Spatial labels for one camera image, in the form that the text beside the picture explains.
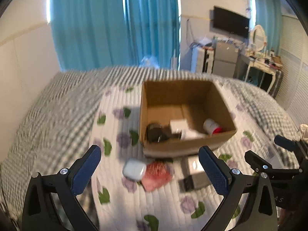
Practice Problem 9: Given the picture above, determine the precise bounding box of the white bottle red cap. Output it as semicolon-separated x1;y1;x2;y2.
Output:
203;118;223;135

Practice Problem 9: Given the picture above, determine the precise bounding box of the white square charger adapter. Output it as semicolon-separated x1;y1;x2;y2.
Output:
169;119;189;134

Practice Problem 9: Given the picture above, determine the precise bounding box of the black cylinder device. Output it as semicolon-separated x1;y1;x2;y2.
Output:
146;123;178;143

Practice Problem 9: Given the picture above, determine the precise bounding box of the white louvered wardrobe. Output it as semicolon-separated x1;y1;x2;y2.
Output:
276;16;307;126

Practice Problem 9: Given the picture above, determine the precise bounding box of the black rectangular box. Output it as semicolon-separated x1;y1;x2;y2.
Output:
178;172;211;192

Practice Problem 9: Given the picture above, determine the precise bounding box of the white rectangular box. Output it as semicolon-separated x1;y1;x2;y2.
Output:
181;155;205;177

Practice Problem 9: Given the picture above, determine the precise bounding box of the grey checkered duvet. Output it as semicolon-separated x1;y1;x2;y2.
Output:
1;67;298;230

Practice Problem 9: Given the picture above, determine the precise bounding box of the white floral quilted blanket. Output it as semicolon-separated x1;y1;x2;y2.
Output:
90;80;284;230

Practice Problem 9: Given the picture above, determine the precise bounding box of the white dressing table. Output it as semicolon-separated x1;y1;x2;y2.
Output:
234;54;284;98

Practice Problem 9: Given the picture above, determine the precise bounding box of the light blue earbuds case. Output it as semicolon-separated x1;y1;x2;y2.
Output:
122;159;147;182

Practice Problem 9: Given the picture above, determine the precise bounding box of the open brown cardboard box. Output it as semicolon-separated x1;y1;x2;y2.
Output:
139;80;237;158

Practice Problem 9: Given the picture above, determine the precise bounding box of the red patterned pouch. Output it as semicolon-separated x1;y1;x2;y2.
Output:
141;161;173;192

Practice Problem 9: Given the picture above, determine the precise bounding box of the silver mini fridge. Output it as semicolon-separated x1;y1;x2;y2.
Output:
212;41;239;78

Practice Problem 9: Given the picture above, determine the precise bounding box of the white oval vanity mirror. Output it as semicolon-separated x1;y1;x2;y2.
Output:
249;24;267;52

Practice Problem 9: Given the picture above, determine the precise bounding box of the white suitcase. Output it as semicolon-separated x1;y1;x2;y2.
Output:
191;46;215;74

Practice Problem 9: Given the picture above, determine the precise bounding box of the teal side curtain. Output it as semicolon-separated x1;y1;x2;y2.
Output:
255;0;282;54

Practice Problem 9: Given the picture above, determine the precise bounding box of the clear plastic water jug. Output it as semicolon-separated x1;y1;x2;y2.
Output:
139;55;160;69

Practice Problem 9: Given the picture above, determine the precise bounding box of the blue window curtain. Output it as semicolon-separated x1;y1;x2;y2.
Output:
49;0;180;71

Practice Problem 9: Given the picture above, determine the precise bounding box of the black wall television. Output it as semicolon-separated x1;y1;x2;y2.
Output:
213;6;249;39

